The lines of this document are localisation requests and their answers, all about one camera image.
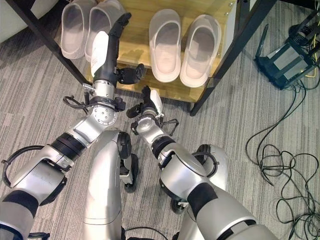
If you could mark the white translucent slipper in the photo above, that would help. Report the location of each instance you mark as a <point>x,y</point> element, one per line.
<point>100,17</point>
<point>200,55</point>
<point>165,47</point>
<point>72,27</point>

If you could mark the wooden shoe rack shelf board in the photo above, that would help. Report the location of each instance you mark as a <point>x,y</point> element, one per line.
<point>137,42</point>

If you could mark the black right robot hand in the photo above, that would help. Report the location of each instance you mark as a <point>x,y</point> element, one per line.
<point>155,100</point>

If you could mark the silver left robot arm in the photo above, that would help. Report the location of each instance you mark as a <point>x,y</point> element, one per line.
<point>40,172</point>

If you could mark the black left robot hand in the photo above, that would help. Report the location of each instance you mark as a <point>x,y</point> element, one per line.
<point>110,62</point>

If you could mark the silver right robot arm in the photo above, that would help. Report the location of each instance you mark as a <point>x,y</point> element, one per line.
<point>185,172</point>

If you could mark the black metal shoe rack frame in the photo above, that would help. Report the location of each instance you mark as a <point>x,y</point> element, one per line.
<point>225,65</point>

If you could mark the silver left robot leg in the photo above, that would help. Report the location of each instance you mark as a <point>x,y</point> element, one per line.
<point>102,175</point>

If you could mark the black electronic box with antenna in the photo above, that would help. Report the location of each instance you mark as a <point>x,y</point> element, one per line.
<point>287,62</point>

